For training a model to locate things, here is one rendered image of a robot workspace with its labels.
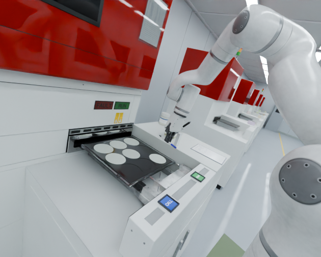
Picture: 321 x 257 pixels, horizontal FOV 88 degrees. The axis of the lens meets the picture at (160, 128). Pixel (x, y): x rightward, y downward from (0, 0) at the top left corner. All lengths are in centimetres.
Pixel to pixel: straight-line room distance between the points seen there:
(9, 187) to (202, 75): 94
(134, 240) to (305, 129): 50
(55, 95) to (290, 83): 78
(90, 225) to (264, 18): 77
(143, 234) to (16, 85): 64
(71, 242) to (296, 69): 78
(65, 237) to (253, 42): 82
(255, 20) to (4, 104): 80
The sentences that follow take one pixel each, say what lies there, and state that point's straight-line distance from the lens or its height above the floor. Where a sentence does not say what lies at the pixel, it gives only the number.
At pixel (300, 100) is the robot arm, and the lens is 43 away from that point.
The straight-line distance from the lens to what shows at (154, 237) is 51.
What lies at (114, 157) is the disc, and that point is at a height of 90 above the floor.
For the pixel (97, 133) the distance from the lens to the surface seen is 99.
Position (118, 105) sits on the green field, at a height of 110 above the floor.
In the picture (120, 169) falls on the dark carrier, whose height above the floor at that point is 90.
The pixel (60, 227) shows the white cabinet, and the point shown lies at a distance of 76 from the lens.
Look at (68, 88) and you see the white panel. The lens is 83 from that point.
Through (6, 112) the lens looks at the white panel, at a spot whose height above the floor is 106.
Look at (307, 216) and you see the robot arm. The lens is 34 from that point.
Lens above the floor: 135
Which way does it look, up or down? 18 degrees down
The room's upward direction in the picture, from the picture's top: 18 degrees clockwise
